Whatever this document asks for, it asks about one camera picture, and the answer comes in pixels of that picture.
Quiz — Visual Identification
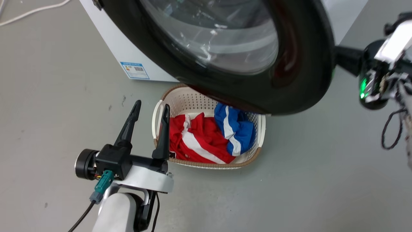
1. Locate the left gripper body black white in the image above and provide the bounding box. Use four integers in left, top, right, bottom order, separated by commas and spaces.
75, 143, 174, 194

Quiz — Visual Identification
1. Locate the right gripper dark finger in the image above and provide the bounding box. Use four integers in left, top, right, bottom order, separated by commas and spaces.
334, 46, 366, 77

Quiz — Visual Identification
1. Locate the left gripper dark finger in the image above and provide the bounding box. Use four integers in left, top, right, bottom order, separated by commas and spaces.
114, 100, 142, 149
152, 104, 171, 162

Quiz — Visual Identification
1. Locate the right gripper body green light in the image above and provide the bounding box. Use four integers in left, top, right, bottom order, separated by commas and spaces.
359, 12, 412, 111

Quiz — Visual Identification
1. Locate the black round washing machine door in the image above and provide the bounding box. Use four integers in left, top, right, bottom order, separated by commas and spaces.
100, 0, 336, 116

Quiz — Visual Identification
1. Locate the white washing machine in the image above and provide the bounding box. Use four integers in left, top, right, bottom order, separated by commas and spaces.
79, 0, 369, 82

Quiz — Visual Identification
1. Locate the red white striped garment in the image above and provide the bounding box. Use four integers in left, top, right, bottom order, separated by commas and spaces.
159, 112, 237, 164

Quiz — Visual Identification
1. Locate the white perforated laundry basket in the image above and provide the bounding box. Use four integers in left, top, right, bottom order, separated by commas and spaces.
152, 83, 267, 170

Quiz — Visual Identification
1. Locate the blue energy label sticker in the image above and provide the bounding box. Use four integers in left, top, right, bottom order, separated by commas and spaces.
120, 61, 150, 80

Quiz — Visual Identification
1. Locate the blue white striped garment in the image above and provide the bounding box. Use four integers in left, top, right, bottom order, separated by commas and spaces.
214, 102, 255, 157

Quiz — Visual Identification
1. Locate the black cable with teal connector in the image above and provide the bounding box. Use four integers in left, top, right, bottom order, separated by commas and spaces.
68, 170, 115, 232

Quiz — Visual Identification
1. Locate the looped black cable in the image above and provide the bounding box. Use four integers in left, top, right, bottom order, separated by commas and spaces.
381, 108, 408, 150

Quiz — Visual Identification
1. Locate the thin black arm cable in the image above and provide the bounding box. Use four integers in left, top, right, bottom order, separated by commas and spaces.
151, 191, 161, 232

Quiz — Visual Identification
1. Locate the white floor cable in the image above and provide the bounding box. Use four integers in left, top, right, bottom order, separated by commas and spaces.
0, 0, 72, 27

